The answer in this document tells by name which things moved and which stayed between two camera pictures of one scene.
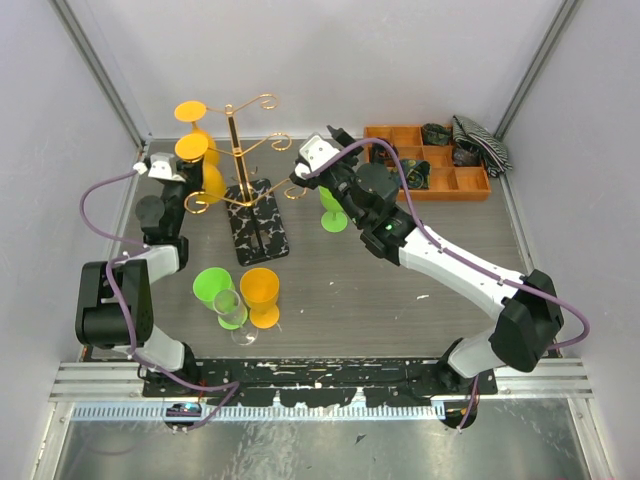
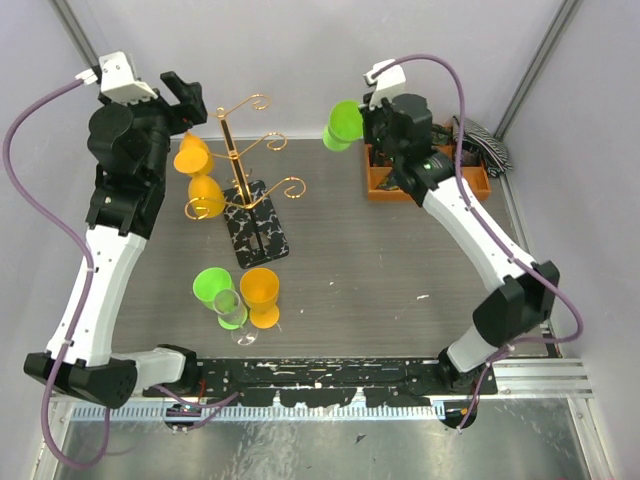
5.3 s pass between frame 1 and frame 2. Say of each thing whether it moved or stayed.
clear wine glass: stayed
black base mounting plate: stayed
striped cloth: stayed
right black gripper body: moved
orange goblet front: stayed
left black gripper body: moved
